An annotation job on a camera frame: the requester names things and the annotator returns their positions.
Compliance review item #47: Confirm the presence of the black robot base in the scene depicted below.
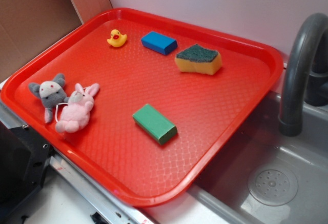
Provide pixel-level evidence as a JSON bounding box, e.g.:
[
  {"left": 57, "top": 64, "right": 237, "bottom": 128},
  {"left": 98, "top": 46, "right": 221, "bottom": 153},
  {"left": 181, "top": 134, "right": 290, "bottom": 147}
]
[{"left": 1, "top": 124, "right": 52, "bottom": 219}]

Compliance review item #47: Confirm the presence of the green rectangular block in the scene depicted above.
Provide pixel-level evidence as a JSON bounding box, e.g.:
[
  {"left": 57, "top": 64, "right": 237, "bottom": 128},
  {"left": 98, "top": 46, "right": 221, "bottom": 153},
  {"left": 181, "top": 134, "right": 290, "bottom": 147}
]
[{"left": 132, "top": 104, "right": 178, "bottom": 146}]

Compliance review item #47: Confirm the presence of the blue rectangular block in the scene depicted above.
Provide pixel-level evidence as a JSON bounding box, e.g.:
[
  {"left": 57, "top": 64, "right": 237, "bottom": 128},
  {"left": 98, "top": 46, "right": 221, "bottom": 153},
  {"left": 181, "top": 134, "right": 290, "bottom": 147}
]
[{"left": 141, "top": 31, "right": 178, "bottom": 55}]

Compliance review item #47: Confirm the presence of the yellow green scrub sponge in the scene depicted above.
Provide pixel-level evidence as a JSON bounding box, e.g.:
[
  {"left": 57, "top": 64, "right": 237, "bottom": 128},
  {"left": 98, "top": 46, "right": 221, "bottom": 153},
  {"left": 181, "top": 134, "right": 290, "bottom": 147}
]
[{"left": 175, "top": 44, "right": 222, "bottom": 75}]

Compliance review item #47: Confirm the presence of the red plastic tray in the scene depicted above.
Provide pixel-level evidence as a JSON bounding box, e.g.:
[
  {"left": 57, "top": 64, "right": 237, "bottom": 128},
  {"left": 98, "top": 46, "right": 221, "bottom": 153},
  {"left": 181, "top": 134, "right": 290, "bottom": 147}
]
[{"left": 1, "top": 8, "right": 283, "bottom": 207}]

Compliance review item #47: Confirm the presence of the yellow rubber duck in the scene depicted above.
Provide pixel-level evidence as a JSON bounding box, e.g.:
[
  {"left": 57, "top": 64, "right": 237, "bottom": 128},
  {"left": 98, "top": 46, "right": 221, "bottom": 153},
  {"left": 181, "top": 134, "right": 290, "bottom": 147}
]
[{"left": 107, "top": 29, "right": 128, "bottom": 48}]

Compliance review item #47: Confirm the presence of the pink plush bunny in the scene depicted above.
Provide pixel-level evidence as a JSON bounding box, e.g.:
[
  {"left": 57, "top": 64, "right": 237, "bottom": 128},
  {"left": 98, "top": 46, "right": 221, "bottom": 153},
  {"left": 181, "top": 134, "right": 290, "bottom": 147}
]
[{"left": 55, "top": 83, "right": 100, "bottom": 133}]

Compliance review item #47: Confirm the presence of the grey plush elephant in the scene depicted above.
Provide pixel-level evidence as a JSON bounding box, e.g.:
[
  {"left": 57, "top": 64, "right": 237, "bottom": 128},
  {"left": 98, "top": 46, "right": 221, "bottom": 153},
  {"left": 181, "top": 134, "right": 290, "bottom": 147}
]
[{"left": 28, "top": 73, "right": 69, "bottom": 124}]

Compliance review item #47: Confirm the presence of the grey plastic sink basin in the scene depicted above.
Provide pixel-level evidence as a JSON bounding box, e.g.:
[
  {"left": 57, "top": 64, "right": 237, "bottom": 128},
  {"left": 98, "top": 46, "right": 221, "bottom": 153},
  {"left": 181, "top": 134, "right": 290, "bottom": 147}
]
[{"left": 188, "top": 90, "right": 328, "bottom": 224}]

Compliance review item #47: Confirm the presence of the grey toy faucet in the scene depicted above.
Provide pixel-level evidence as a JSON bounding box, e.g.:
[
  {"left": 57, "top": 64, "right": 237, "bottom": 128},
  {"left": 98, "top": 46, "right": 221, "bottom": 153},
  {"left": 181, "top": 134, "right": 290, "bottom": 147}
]
[{"left": 279, "top": 13, "right": 327, "bottom": 136}]

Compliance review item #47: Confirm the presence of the brown cardboard panel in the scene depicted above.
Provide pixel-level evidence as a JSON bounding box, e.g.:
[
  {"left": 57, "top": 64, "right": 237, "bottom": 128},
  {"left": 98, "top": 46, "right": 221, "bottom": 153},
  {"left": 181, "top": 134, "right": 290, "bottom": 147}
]
[{"left": 1, "top": 0, "right": 112, "bottom": 81}]

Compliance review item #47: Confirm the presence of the silver metal rail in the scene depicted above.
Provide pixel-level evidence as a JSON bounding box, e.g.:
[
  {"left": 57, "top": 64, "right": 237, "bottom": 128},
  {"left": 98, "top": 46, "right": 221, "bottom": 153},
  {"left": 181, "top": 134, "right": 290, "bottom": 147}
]
[{"left": 1, "top": 103, "right": 153, "bottom": 223}]

